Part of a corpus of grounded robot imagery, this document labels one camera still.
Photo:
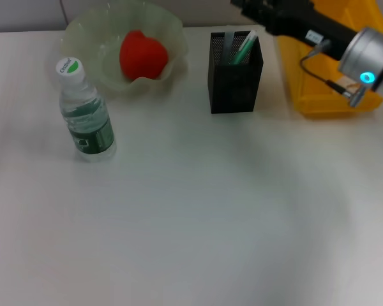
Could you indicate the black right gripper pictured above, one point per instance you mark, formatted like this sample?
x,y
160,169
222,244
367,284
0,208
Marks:
x,y
303,22

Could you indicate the mint green pen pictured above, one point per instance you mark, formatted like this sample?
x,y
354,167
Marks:
x,y
245,48

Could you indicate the grey marker pen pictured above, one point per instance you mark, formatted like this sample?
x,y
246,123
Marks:
x,y
227,48

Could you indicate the red-orange toy fruit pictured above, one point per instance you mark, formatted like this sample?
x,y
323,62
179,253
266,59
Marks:
x,y
143,54

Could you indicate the clear green-label water bottle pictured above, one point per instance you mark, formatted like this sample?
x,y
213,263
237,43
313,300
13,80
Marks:
x,y
89,127

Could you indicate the black mesh pen holder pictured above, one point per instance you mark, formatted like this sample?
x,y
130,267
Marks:
x,y
233,89

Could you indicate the translucent green fruit plate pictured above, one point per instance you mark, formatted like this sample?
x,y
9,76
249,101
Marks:
x,y
92,38

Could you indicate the yellow plastic storage bin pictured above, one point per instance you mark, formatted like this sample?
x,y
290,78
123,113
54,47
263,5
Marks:
x,y
322,99

